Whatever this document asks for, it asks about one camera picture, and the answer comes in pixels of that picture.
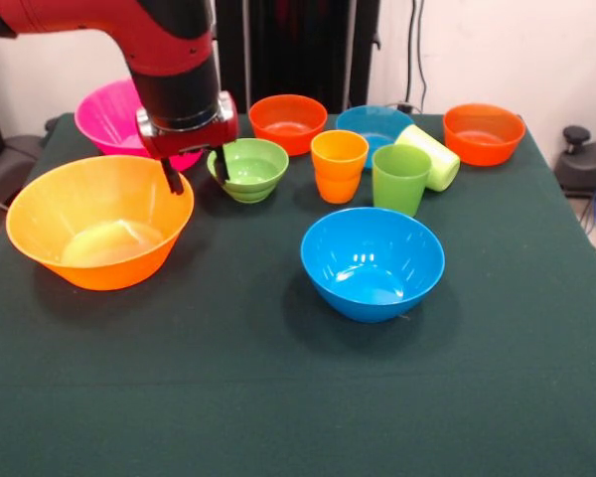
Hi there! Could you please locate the green cup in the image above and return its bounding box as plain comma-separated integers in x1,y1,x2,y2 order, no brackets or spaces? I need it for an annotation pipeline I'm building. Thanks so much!
372,143,433,219

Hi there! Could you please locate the orange cup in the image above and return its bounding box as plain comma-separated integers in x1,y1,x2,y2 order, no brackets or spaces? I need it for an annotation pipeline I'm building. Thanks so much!
310,129,370,205

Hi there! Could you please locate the large orange bowl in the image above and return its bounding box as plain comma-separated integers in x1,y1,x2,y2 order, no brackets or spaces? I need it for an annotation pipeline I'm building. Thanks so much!
5,154,196,292

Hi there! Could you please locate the medium blue bowl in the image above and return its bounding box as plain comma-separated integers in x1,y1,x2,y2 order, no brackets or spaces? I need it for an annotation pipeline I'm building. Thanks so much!
300,207,446,324

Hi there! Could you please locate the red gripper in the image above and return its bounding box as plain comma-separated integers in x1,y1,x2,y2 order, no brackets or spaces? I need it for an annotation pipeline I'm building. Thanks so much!
136,90,240,197

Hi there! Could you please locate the dark green tablecloth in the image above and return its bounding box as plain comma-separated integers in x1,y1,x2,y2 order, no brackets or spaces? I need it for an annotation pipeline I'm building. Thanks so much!
0,111,596,477

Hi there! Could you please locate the large pink bowl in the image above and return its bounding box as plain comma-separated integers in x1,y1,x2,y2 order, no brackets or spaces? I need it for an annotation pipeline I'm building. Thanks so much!
74,78,205,173

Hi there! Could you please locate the small green bowl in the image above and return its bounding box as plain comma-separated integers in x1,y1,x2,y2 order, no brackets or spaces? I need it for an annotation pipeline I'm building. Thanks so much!
207,137,290,204

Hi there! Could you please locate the small blue bowl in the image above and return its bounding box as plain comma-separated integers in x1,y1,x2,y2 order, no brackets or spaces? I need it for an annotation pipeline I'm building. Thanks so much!
335,104,416,173

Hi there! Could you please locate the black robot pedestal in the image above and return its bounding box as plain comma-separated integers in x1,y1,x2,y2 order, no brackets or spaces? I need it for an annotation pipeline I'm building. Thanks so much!
211,0,381,115

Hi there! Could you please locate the grey pedestal foot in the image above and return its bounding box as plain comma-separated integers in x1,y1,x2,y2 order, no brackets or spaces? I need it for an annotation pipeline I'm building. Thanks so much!
554,125,596,200
0,133,49,210

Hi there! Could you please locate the lime yellow cup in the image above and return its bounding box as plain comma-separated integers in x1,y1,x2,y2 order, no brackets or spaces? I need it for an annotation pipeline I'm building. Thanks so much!
394,123,462,193

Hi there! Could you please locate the red-orange bowl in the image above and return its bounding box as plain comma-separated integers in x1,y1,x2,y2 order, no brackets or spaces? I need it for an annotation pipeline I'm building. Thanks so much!
442,102,526,168
247,93,329,157

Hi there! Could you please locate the black wall cable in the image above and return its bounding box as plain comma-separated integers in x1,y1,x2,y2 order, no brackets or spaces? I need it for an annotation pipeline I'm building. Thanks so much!
404,0,428,108

